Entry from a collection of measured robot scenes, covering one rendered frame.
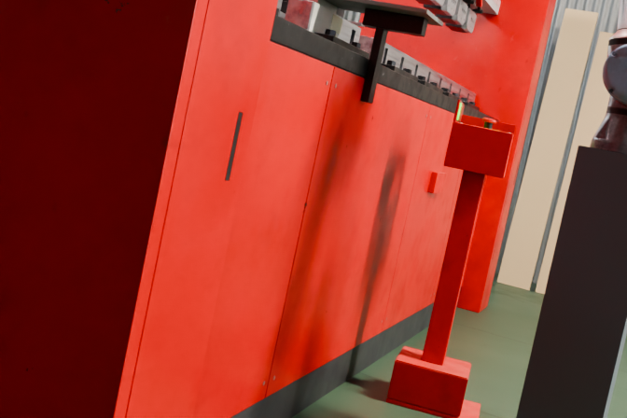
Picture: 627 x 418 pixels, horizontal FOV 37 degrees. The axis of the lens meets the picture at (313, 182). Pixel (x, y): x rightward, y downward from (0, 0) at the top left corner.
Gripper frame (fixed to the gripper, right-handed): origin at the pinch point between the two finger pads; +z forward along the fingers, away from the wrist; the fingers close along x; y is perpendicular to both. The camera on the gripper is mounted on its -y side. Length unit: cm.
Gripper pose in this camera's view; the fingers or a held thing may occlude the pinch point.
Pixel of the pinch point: (355, 0)
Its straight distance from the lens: 227.3
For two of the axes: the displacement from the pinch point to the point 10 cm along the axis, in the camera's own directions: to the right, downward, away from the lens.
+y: -5.7, -8.0, 2.0
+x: -3.3, 0.0, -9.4
